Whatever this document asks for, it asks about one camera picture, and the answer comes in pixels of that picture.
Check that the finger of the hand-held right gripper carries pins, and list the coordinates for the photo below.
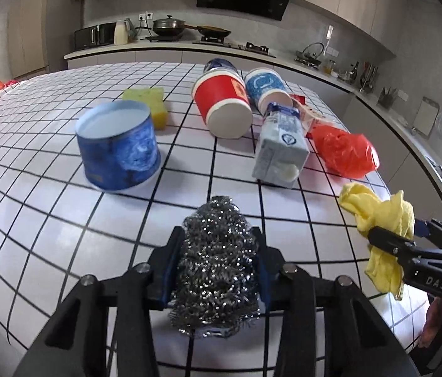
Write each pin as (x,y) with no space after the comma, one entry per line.
(422,227)
(389,241)

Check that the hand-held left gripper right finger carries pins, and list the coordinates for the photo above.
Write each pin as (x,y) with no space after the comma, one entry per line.
(265,280)

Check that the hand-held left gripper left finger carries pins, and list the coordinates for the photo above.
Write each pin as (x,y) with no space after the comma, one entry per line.
(165,273)

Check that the yellow cloth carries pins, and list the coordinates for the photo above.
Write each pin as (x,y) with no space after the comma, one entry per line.
(385,212)

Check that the steel wool scourer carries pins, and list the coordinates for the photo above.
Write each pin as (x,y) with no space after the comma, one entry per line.
(213,263)

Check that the red plastic bag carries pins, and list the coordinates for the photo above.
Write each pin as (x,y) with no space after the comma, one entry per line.
(342,149)

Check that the blue paper bowl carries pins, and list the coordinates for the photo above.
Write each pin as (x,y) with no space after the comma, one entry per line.
(119,153)

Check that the pale blue milk carton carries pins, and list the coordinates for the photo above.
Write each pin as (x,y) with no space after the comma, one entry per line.
(280,141)

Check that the red and white paper wrapper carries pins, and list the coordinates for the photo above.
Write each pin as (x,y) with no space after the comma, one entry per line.
(307,112)

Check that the yellow sponge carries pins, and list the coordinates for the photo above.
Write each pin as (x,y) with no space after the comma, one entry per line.
(154,102)

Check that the red paper cup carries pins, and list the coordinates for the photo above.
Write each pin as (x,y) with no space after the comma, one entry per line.
(217,92)

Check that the blue and white paper cup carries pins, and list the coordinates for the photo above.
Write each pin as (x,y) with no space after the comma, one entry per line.
(264,84)

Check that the blue drink can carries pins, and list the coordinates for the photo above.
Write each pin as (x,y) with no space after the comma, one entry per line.
(219,65)

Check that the white cutting board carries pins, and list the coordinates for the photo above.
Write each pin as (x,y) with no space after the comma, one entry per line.
(425,118)

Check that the black checked white tablecloth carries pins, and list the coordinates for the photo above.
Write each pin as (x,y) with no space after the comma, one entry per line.
(48,212)

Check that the black utensil holder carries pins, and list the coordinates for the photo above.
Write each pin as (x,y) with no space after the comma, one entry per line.
(386,100)

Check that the steel utensil rack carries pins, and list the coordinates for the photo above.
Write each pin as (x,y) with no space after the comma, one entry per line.
(368,78)

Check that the dark glass bottle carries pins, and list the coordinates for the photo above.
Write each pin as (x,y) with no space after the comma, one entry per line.
(355,71)

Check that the small yellow jar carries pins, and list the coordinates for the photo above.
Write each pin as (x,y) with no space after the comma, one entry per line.
(327,67)

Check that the black induction cooker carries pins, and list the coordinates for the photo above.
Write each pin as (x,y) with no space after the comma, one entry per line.
(164,38)

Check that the black gas stove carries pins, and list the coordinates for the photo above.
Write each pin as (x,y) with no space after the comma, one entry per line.
(236,45)

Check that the white jug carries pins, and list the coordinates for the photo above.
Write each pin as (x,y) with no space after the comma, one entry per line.
(120,33)

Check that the black frying pan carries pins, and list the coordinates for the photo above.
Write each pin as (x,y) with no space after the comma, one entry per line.
(213,30)

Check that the black microwave oven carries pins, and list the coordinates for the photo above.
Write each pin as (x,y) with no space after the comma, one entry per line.
(93,36)

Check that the grey pot with lid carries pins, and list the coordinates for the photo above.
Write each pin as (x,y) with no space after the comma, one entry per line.
(168,25)

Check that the beige refrigerator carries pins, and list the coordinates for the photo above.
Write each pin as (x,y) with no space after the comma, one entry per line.
(28,31)

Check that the white wall socket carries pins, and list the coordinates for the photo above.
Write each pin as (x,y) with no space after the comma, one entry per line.
(145,16)

